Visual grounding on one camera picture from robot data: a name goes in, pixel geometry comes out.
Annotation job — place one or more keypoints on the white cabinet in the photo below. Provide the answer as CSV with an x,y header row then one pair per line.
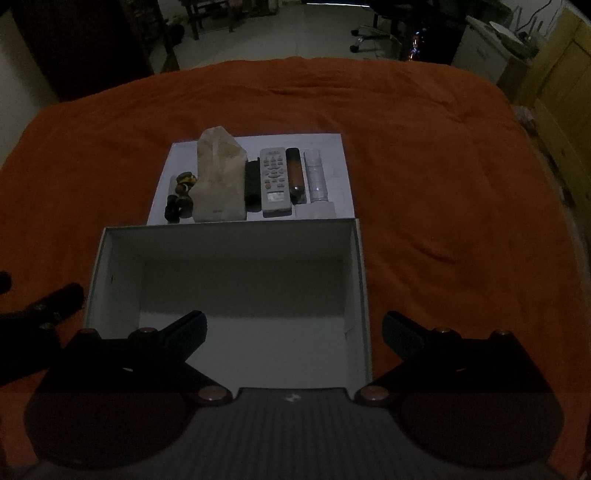
x,y
480,50

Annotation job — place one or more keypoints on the brown bottle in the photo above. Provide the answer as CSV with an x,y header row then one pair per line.
x,y
295,175

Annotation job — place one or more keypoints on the orange blanket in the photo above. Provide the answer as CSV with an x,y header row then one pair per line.
x,y
415,161

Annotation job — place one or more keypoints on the clear plastic tube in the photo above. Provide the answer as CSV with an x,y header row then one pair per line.
x,y
316,180

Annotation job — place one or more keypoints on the office chair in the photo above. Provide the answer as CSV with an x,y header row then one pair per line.
x,y
376,30

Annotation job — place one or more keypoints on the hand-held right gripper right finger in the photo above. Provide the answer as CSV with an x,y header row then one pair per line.
x,y
405,335

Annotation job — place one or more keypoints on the white box lid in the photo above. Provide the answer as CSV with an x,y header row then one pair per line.
x,y
333,154

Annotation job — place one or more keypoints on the yellow black striped toy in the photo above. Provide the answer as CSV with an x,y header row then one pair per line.
x,y
186,181

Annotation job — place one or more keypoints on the dark desk with lights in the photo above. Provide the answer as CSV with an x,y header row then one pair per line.
x,y
436,39

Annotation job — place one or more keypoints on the dark wardrobe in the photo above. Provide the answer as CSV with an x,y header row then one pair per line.
x,y
78,41

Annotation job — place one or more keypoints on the yellow wooden cabinet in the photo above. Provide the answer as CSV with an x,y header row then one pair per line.
x,y
561,78

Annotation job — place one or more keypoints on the wooden chair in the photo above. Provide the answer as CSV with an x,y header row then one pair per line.
x,y
207,14

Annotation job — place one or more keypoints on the small black figure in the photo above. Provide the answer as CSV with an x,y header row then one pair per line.
x,y
178,207

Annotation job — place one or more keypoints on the black rectangular case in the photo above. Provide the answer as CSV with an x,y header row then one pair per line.
x,y
253,184

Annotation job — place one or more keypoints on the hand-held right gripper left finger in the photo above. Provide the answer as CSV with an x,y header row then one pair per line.
x,y
187,333

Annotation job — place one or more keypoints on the white cardboard box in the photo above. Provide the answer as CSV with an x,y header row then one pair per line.
x,y
231,249

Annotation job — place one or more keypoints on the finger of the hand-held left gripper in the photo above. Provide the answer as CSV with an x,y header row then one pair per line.
x,y
60,302
4,281

